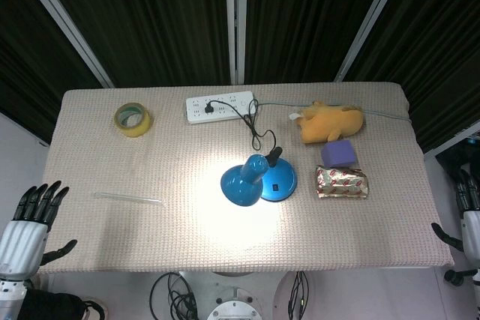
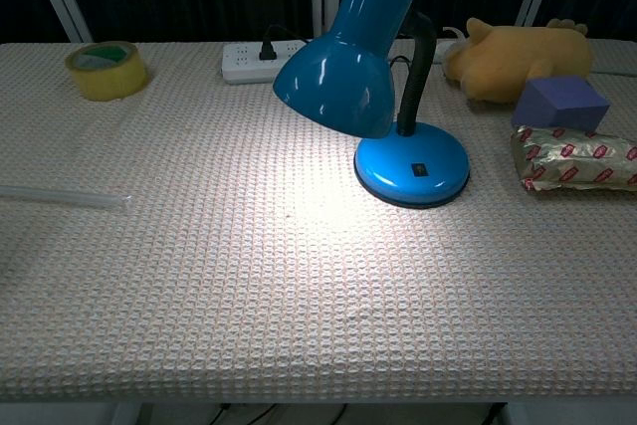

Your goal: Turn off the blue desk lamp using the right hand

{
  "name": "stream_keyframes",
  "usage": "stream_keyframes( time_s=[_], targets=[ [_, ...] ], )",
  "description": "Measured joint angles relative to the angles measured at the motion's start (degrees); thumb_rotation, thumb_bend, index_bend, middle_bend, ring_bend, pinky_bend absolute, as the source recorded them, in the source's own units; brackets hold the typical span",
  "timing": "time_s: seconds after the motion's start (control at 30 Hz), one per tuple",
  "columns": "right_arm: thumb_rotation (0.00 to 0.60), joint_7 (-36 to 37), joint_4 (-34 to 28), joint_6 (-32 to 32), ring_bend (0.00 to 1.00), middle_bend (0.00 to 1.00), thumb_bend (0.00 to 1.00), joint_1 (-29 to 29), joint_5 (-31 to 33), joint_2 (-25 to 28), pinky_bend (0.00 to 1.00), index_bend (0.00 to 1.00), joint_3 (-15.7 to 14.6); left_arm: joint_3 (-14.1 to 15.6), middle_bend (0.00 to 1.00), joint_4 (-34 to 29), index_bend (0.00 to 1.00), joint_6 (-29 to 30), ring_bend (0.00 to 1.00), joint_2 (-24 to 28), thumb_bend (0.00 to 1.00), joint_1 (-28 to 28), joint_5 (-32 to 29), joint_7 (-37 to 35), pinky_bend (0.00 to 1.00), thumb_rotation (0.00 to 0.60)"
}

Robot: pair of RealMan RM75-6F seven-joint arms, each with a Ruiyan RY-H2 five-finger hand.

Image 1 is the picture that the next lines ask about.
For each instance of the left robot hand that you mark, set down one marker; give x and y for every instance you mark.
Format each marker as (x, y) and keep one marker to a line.
(22, 239)

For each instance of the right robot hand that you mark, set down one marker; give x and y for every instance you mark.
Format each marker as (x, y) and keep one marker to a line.
(469, 230)

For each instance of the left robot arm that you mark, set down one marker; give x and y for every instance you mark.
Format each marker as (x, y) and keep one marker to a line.
(9, 295)

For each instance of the blue desk lamp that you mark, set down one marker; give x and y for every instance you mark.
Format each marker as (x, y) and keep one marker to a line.
(258, 181)

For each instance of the black bag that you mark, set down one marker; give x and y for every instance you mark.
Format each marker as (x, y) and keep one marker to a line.
(56, 307)

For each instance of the clear plastic rod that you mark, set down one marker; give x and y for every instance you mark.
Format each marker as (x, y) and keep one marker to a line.
(129, 198)

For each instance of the gold foil snack packet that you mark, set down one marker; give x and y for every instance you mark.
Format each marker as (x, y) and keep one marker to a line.
(341, 182)

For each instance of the purple foam cube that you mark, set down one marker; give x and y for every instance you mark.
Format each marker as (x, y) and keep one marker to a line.
(339, 153)

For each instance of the yellow tape roll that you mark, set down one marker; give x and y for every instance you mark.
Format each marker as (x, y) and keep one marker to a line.
(132, 120)

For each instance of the orange plush toy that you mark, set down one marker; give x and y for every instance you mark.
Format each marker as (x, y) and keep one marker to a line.
(330, 121)

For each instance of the beige waffle tablecloth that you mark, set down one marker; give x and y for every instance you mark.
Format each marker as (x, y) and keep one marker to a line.
(240, 185)

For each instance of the white power strip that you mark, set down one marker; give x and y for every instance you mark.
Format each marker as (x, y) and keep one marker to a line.
(221, 107)

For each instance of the black curtain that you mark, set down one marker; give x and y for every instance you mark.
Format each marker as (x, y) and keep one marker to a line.
(150, 16)

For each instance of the white frame post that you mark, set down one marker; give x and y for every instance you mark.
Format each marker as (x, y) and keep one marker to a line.
(369, 20)
(63, 22)
(236, 22)

